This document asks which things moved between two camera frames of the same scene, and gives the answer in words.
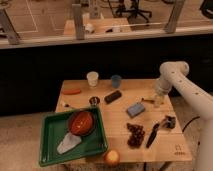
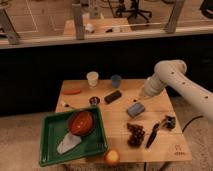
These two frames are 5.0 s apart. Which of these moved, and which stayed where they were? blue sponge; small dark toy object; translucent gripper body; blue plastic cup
Moved: translucent gripper body
Stayed: blue sponge; blue plastic cup; small dark toy object
